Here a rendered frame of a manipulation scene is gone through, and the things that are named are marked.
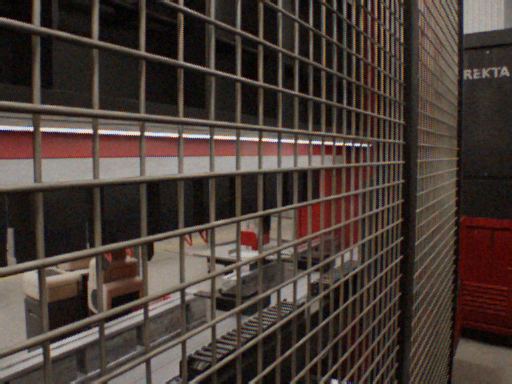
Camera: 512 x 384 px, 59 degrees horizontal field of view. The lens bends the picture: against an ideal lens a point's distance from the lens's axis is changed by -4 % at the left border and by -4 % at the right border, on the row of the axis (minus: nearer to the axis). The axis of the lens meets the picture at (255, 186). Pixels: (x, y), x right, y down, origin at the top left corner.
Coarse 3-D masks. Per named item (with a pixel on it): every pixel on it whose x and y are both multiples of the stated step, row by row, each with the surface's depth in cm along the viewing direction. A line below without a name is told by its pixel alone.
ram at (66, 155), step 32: (0, 160) 87; (32, 160) 93; (64, 160) 100; (128, 160) 117; (160, 160) 127; (192, 160) 140; (224, 160) 155; (256, 160) 173; (288, 160) 196; (320, 160) 227
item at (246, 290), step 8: (232, 288) 131; (248, 288) 131; (256, 288) 131; (200, 296) 135; (208, 296) 134; (216, 296) 128; (224, 296) 127; (232, 296) 126; (248, 296) 125; (256, 296) 128; (216, 304) 127; (224, 304) 126; (232, 304) 125; (256, 304) 125; (264, 304) 129; (248, 312) 123
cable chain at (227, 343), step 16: (288, 304) 117; (304, 304) 118; (256, 320) 105; (272, 320) 105; (224, 336) 95; (256, 336) 97; (272, 336) 103; (208, 352) 87; (224, 352) 87; (192, 368) 82; (208, 368) 82; (224, 368) 87
